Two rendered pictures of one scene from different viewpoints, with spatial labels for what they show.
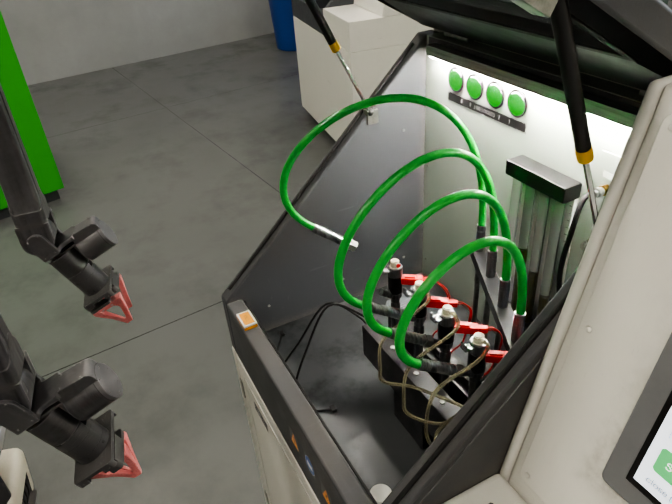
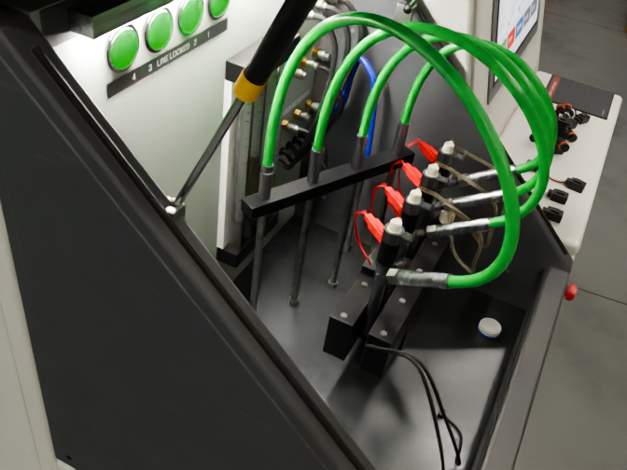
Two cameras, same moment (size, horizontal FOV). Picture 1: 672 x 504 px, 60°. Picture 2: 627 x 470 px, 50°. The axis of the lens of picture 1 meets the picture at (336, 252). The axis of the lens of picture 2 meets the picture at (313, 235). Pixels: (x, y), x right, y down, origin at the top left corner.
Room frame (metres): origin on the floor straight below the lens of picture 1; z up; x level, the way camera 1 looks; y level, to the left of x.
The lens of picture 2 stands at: (1.46, 0.33, 1.70)
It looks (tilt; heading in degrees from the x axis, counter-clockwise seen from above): 40 degrees down; 225
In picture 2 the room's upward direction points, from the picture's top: 10 degrees clockwise
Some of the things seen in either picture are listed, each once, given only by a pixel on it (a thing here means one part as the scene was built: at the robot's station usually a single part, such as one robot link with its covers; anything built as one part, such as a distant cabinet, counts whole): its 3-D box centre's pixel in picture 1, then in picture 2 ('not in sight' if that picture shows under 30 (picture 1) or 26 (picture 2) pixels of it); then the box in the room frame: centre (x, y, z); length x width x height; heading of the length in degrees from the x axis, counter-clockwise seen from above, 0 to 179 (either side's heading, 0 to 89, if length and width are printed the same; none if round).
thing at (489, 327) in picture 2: (380, 495); (489, 327); (0.61, -0.04, 0.84); 0.04 x 0.04 x 0.01
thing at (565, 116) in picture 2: not in sight; (562, 123); (0.15, -0.29, 1.01); 0.23 x 0.11 x 0.06; 25
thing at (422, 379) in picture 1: (429, 395); (392, 295); (0.77, -0.16, 0.91); 0.34 x 0.10 x 0.15; 25
